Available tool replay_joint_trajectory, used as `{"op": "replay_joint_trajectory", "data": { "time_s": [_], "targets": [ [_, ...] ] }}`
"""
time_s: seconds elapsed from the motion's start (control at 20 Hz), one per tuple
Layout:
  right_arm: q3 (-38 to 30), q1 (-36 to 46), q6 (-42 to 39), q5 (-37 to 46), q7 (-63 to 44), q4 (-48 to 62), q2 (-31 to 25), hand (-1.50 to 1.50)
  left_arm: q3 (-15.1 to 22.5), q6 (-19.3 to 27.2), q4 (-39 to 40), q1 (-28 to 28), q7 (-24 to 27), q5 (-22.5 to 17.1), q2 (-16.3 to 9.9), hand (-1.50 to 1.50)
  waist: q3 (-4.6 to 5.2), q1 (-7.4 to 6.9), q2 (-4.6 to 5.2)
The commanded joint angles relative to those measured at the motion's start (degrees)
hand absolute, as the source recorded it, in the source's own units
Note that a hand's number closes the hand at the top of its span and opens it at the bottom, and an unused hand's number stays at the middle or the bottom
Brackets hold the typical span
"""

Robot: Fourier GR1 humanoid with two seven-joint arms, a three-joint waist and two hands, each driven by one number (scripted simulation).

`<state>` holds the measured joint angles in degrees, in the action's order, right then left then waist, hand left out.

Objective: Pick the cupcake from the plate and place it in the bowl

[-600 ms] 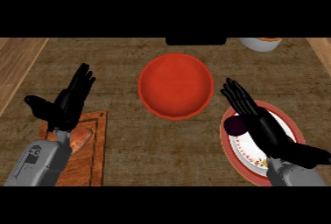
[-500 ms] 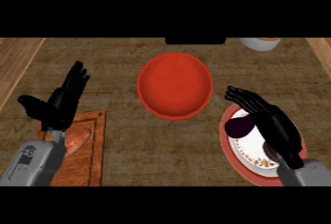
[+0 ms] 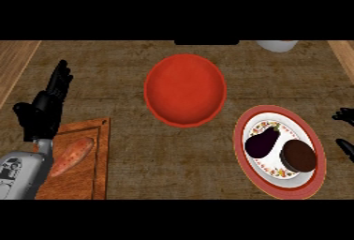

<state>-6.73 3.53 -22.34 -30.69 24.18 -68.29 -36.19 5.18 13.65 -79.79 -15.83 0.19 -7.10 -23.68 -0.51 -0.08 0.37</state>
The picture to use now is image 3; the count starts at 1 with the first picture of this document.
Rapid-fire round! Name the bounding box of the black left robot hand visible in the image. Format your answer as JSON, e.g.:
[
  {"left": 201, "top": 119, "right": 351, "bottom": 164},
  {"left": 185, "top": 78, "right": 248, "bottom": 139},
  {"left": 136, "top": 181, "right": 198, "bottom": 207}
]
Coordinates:
[{"left": 11, "top": 59, "right": 75, "bottom": 143}]

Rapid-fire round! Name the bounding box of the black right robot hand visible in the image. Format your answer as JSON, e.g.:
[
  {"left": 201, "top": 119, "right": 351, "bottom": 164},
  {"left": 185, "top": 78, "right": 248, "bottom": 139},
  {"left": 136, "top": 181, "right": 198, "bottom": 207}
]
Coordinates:
[{"left": 331, "top": 107, "right": 354, "bottom": 163}]

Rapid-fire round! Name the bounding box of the red-rimmed white floral plate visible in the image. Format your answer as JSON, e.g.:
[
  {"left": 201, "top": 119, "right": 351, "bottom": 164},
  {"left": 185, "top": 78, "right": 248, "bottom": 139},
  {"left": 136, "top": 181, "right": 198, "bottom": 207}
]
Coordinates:
[{"left": 232, "top": 104, "right": 328, "bottom": 201}]

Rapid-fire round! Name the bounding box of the red bowl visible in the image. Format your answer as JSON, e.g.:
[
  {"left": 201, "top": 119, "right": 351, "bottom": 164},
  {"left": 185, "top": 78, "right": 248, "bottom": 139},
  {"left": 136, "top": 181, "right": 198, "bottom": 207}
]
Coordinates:
[{"left": 143, "top": 53, "right": 229, "bottom": 128}]

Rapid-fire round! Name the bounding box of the orange sweet potato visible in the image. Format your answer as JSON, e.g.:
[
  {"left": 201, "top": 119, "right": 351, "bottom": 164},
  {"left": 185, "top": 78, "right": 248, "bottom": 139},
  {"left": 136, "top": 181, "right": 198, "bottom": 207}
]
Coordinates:
[{"left": 49, "top": 136, "right": 96, "bottom": 178}]

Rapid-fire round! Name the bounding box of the dark purple eggplant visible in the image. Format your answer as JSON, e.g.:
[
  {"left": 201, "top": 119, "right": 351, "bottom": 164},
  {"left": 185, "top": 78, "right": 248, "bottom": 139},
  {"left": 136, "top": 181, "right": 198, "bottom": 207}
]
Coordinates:
[{"left": 244, "top": 124, "right": 282, "bottom": 159}]

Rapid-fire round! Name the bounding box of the brown wooden cutting board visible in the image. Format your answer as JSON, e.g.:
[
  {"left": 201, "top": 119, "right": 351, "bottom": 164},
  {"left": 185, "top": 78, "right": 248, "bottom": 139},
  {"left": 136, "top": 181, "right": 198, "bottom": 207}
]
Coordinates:
[{"left": 33, "top": 117, "right": 112, "bottom": 201}]

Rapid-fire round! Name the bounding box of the white round container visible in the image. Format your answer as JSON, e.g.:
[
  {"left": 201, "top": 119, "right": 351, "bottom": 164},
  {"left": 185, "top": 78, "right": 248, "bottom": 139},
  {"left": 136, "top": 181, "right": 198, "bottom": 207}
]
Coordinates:
[{"left": 255, "top": 40, "right": 300, "bottom": 53}]

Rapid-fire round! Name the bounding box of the brown woven placemat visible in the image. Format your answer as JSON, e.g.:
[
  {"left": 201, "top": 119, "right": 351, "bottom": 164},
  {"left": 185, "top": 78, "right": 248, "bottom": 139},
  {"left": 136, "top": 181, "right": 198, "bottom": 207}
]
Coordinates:
[{"left": 0, "top": 40, "right": 354, "bottom": 201}]

